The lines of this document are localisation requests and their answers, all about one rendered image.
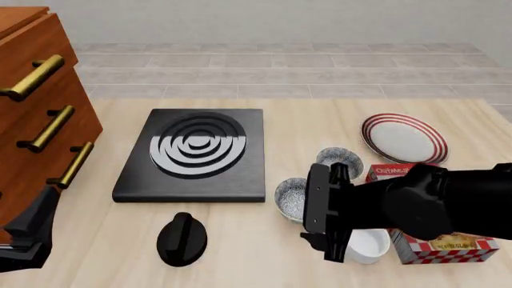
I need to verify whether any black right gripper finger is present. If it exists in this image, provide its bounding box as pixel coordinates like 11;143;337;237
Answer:
300;232;327;252

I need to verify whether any long brass drawer handle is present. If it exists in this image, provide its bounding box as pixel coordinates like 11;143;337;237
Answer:
0;54;66;102

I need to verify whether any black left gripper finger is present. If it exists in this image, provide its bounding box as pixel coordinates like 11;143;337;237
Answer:
3;184;62;241

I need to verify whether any white plate with red rings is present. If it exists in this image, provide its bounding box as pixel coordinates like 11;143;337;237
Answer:
361;113;450;166

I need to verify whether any red white checkered box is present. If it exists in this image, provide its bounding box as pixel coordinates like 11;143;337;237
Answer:
388;228;501;266

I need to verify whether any red oatmeal box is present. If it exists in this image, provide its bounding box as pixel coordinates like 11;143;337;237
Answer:
364;163;421;185

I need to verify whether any tall wooden drawer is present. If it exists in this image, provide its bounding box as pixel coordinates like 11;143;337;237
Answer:
0;13;79;113

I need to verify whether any patterned black bowl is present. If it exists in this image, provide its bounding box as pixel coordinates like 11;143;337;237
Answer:
274;177;310;224
315;146;365;182

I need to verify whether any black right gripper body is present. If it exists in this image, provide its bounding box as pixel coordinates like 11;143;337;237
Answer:
324;163;355;264

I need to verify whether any round black stove knob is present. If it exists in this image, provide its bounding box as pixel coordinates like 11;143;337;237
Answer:
156;211;209;268

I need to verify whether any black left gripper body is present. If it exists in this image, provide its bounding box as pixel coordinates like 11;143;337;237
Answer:
0;233;54;273

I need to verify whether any wooden cabinet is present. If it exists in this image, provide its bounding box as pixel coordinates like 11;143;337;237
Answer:
0;6;104;241

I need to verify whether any small white bowl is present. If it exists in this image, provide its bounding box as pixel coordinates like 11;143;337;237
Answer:
344;228;391;266

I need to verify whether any flat black stove plate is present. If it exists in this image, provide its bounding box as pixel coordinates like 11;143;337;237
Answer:
112;108;267;204

